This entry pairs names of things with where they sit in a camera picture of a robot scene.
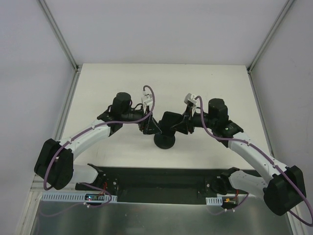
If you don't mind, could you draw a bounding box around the black phone stand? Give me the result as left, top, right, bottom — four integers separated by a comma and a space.
154, 128, 176, 149

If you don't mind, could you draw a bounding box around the white cable duct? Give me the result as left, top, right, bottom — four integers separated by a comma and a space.
41, 192, 117, 203
205, 196, 223, 206

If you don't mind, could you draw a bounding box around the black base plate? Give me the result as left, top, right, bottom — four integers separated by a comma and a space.
73, 166, 252, 205

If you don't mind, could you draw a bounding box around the right aluminium frame post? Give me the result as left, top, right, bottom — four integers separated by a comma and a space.
247, 0, 296, 74

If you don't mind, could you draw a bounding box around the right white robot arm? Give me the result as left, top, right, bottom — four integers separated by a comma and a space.
173, 94, 306, 215

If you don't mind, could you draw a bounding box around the left white cable duct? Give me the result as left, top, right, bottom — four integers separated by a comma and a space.
41, 192, 117, 203

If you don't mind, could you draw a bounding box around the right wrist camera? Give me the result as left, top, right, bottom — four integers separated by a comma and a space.
184, 93, 198, 114

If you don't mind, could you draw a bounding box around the black smartphone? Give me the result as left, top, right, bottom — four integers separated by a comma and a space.
159, 111, 182, 136

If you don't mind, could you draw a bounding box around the left aluminium frame post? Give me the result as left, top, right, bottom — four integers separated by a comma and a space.
37, 0, 80, 71

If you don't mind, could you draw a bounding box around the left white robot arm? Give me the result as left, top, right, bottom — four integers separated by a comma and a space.
34, 91, 160, 190

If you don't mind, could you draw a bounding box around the aluminium frame post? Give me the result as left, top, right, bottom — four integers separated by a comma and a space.
37, 0, 80, 71
247, 0, 296, 74

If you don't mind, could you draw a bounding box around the right white cable duct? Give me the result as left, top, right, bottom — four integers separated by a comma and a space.
205, 196, 223, 206

